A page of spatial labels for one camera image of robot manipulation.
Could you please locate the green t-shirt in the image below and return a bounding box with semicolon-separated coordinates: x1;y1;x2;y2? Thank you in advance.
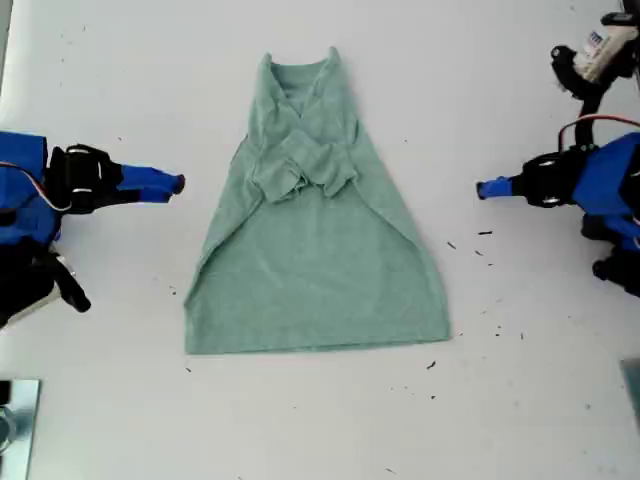
183;45;454;357

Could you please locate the red white servo wire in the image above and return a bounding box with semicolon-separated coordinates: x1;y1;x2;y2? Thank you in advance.
558;114;640;151
0;158;74;212

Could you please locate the black camera stalk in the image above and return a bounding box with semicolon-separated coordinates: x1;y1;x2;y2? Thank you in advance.
572;82;609;151

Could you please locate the black camera box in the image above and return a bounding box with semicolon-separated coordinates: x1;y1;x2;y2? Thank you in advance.
0;250;93;332
549;12;640;99

